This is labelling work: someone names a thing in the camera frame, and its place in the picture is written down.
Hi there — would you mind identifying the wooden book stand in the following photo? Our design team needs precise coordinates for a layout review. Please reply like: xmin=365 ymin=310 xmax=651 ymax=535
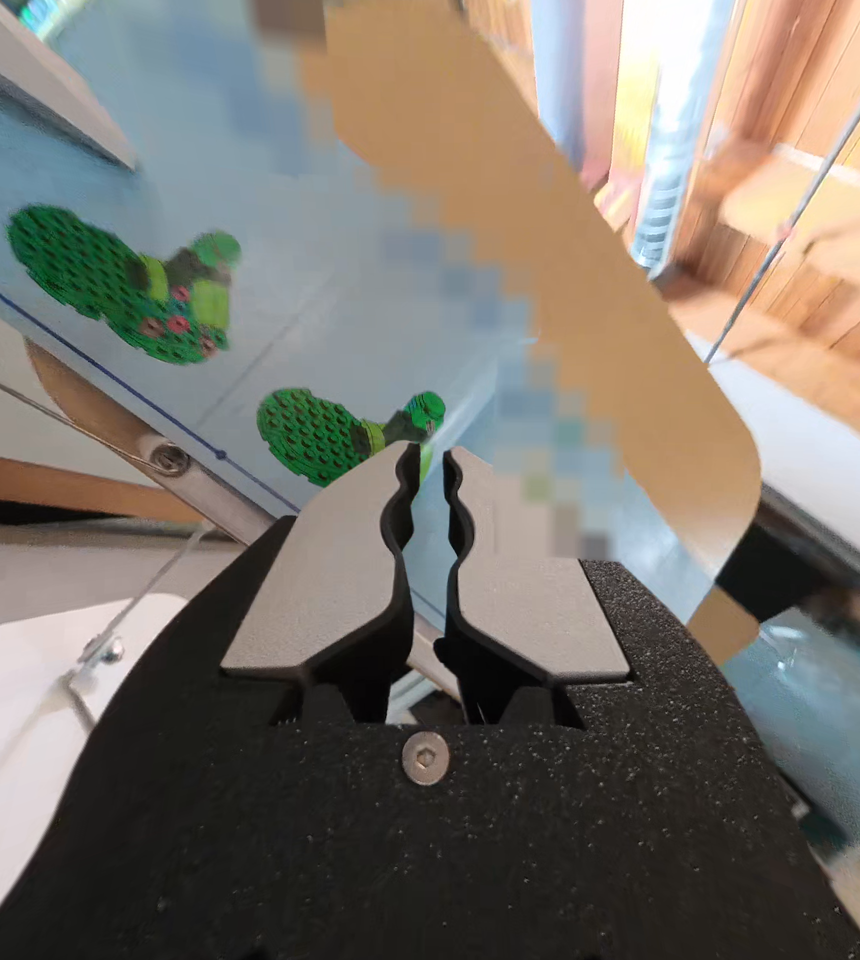
xmin=0 ymin=0 xmax=766 ymax=935

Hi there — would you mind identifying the silver ventilation duct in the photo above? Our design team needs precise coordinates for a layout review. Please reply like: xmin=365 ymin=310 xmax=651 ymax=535
xmin=627 ymin=0 xmax=710 ymax=273

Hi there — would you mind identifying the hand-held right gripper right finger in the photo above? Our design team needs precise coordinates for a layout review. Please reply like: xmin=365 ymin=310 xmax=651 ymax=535
xmin=433 ymin=447 xmax=631 ymax=725

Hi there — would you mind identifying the lego instruction booklet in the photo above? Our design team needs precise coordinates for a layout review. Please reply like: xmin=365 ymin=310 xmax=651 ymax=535
xmin=0 ymin=0 xmax=727 ymax=612

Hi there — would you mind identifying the wooden-edged grey table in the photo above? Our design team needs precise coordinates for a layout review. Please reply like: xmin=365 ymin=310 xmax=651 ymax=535
xmin=0 ymin=447 xmax=202 ymax=526

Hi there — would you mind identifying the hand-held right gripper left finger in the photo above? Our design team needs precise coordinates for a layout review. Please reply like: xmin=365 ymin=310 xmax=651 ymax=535
xmin=218 ymin=441 xmax=421 ymax=725

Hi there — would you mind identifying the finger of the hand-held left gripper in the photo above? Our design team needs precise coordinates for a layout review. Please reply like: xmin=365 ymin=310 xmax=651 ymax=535
xmin=0 ymin=0 xmax=139 ymax=172

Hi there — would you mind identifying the grey metal pipe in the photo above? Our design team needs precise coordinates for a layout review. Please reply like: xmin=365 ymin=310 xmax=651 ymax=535
xmin=702 ymin=45 xmax=860 ymax=370

